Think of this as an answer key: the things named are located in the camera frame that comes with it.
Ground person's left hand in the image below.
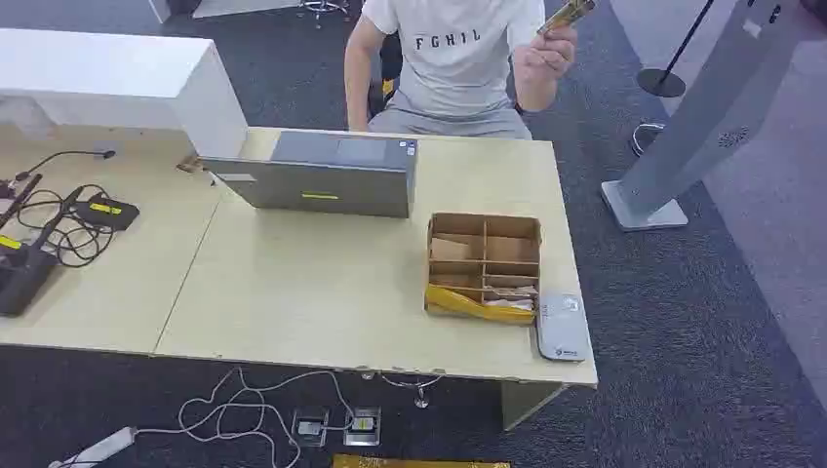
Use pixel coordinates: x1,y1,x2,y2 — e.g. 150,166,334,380
514,24,578,83

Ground gold card stack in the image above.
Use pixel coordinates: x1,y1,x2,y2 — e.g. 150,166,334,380
537,0,597,37

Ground person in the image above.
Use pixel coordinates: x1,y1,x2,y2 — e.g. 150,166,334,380
342,0,579,141

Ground black chair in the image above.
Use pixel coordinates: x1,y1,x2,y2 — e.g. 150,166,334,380
367,30,406,119

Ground grey kiosk stand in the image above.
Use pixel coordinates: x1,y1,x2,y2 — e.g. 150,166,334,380
601,0,816,233

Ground wooden compartment box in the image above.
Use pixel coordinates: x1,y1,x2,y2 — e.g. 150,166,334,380
424,212,542,327

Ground metal chair base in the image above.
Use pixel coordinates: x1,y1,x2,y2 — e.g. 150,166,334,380
297,0,351,21

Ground white cards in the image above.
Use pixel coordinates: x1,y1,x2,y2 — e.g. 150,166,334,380
484,285,538,312

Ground grey laptop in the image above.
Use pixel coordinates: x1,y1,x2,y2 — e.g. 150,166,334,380
201,130,419,219

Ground yellow strip on box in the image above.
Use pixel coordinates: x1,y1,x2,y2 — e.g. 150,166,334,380
424,284,536,325

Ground pale grey flat device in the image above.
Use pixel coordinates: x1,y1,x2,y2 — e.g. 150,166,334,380
535,293,590,364

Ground pale desk leg panel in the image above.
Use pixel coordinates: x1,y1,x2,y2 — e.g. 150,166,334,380
500,379,571,433

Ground floor socket with yellow plug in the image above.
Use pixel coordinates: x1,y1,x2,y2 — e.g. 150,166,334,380
342,406,383,449

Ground yellow floor sheet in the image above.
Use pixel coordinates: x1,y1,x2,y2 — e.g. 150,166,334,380
333,453,512,468

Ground floor socket with grey plug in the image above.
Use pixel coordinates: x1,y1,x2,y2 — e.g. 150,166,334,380
291,408,330,449

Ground white cabinet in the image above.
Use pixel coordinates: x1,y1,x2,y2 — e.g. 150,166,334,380
0,28,250,160

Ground black adapter with yellow label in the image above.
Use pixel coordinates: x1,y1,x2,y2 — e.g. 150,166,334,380
72,198,140,232

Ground black gooseneck microphone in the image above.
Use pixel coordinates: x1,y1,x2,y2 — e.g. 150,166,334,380
13,149,118,183

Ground black router with antennas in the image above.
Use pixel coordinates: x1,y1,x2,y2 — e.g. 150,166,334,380
0,173,85,319

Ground white power strip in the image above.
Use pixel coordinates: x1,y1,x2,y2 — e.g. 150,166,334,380
48,426,138,468

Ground black stanchion post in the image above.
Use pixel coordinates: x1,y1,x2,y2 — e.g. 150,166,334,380
636,0,716,99

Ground white floor cable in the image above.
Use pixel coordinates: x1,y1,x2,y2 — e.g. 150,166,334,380
132,366,358,468

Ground black tangled cable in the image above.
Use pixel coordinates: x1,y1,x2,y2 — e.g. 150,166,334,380
14,183,119,269

